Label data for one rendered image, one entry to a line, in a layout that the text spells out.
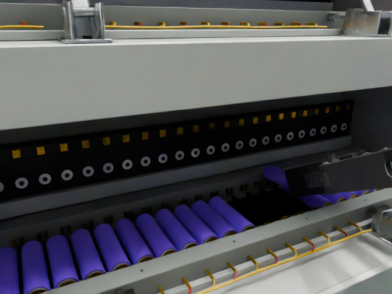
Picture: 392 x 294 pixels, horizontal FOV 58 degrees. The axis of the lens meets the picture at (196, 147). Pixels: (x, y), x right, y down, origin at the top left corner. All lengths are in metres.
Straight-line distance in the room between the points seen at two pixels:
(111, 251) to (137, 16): 0.19
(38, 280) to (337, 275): 0.24
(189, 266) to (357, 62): 0.23
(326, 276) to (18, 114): 0.26
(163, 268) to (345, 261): 0.16
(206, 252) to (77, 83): 0.16
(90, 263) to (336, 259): 0.21
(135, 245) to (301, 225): 0.15
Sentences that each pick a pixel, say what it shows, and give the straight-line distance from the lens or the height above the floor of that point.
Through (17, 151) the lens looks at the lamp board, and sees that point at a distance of 0.36.
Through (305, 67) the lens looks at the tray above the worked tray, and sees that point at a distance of 0.30.
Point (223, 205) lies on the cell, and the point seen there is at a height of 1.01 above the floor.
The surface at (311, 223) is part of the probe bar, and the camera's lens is 0.35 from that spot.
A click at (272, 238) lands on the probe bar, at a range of 0.32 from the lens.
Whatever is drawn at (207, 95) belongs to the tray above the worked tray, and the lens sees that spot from 0.25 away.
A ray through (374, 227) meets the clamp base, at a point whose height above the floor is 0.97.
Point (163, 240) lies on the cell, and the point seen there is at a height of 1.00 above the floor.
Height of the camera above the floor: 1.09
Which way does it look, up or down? 2 degrees down
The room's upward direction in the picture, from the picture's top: 9 degrees counter-clockwise
